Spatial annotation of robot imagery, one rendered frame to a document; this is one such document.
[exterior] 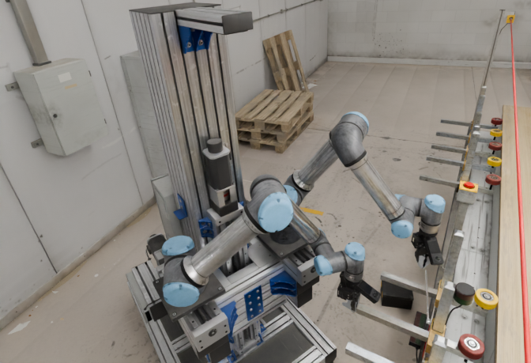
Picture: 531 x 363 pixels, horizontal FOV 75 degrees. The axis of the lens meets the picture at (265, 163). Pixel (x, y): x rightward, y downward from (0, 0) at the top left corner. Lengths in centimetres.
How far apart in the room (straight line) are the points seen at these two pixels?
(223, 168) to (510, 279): 131
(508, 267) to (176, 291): 143
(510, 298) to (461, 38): 735
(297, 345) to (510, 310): 112
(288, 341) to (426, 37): 747
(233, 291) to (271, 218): 57
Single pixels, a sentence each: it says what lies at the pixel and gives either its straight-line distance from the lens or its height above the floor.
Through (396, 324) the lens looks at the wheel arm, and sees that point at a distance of 159.
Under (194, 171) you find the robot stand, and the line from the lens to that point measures 138.
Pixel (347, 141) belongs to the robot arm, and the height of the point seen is 157.
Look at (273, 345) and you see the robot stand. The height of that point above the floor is 21.
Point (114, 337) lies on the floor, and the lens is 284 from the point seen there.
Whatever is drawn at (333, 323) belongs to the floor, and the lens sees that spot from 262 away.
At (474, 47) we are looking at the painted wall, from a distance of 878.
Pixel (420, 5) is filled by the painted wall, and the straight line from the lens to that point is 864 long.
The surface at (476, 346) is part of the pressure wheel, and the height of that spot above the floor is 91.
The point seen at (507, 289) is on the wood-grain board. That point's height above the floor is 90.
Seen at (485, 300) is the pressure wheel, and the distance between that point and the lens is 173.
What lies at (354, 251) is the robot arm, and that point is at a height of 118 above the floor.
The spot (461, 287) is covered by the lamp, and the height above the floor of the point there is 111.
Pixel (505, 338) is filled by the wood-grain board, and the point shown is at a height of 90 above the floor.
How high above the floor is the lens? 212
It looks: 29 degrees down
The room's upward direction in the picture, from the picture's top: 5 degrees counter-clockwise
